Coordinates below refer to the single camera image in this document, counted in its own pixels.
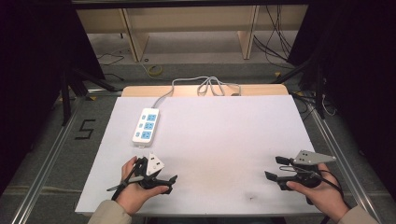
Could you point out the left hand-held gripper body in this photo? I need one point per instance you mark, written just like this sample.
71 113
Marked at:
153 165

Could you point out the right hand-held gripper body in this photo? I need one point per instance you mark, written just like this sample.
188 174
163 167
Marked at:
311 158

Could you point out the person's left hand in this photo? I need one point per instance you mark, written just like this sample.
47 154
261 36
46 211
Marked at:
135 194

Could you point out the person's right hand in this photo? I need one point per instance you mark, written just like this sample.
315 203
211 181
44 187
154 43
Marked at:
323 196

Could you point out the white blue power strip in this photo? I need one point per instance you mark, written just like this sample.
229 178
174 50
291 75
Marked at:
145 127

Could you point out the black metal stand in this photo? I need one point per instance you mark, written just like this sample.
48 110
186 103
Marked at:
319 90
67 93

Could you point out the wooden table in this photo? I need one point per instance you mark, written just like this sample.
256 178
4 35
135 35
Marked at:
186 90

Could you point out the yellow tape roll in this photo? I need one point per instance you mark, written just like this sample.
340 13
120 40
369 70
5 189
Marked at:
154 71

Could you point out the black curtain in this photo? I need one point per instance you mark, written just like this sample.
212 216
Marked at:
358 62
31 62

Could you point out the wooden shelf unit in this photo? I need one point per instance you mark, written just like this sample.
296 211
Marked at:
193 18

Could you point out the aluminium rail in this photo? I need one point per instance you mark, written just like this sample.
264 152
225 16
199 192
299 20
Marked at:
339 155
46 161

